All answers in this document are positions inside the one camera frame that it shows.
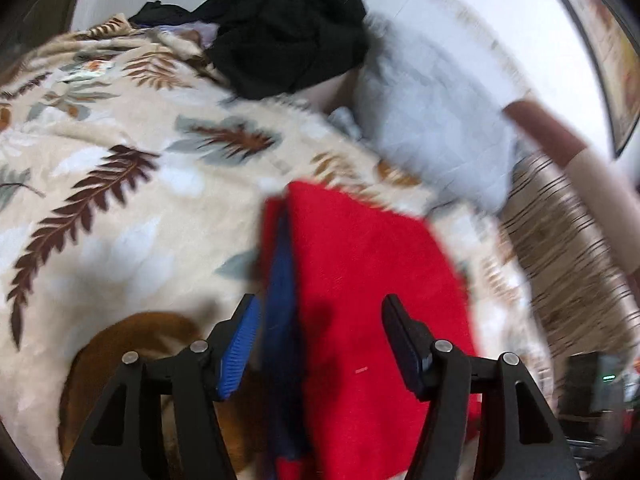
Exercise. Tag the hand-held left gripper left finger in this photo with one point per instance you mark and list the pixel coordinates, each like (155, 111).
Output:
(239, 355)

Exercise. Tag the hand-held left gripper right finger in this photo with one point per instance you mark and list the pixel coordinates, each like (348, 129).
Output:
(407, 355)

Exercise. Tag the brown striped patterned quilt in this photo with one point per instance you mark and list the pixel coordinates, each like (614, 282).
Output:
(570, 260)

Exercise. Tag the framed wall picture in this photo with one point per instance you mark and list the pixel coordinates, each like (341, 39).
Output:
(605, 45)

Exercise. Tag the brown padded headboard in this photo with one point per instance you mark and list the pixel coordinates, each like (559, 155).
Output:
(555, 135)

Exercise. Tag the small grey cloth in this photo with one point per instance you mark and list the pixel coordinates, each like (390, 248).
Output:
(345, 122)

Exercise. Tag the black clothing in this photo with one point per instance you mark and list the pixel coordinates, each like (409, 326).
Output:
(290, 35)

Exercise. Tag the leaf print fleece blanket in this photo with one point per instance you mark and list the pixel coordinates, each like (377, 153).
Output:
(125, 240)

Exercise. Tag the red and blue knit sweater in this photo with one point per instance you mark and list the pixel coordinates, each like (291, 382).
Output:
(360, 260)

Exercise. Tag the grey quilted pillow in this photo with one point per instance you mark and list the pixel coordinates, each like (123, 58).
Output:
(435, 125)

